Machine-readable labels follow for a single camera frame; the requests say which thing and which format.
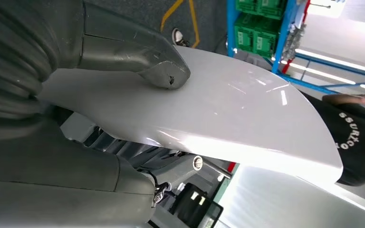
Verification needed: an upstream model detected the blue metal shelf rack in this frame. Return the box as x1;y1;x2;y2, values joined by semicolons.
226;0;365;95

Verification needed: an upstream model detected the green plastic crate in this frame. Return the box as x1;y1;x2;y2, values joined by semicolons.
256;0;288;20
234;14;256;53
235;0;259;14
252;18;280;59

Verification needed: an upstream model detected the person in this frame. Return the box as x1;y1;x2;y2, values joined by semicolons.
172;28;365;187

